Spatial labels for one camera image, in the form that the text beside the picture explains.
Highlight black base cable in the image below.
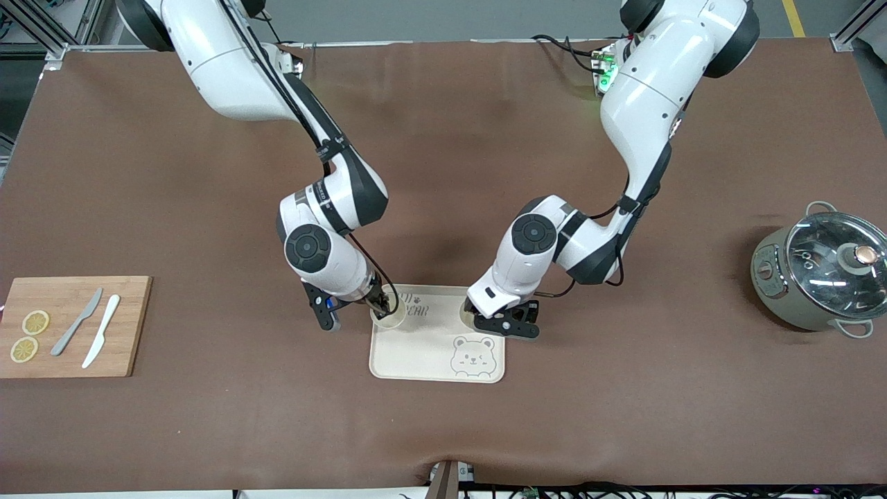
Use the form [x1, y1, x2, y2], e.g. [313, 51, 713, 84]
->
[261, 12, 306, 53]
[532, 33, 611, 76]

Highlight aluminium frame profile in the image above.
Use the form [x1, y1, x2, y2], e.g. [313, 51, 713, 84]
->
[832, 0, 887, 53]
[0, 0, 115, 70]

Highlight grey camera stand post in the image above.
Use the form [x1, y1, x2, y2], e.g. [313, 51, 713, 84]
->
[428, 459, 477, 499]

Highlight white plastic knife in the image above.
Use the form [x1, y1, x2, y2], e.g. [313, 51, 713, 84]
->
[82, 294, 121, 369]

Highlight wooden cutting board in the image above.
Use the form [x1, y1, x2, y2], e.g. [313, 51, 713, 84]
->
[0, 276, 153, 379]

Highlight cream tray with bear print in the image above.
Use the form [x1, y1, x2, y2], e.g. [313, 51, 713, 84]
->
[369, 284, 507, 384]

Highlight glass pot lid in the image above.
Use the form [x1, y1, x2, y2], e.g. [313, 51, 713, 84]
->
[785, 211, 887, 321]

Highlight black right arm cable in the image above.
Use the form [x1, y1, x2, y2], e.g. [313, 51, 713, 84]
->
[345, 231, 401, 318]

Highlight grey plastic knife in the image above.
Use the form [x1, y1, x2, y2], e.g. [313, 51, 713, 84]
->
[51, 287, 104, 357]

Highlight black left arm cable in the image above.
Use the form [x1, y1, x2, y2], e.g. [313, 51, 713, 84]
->
[535, 194, 628, 300]

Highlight green electric cooking pot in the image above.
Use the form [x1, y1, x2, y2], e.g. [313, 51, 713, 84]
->
[750, 201, 887, 339]

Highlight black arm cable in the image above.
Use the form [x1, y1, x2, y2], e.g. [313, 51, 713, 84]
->
[345, 231, 401, 318]
[535, 194, 628, 300]

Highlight brown table mat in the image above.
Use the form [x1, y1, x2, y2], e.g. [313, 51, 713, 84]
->
[0, 38, 887, 494]

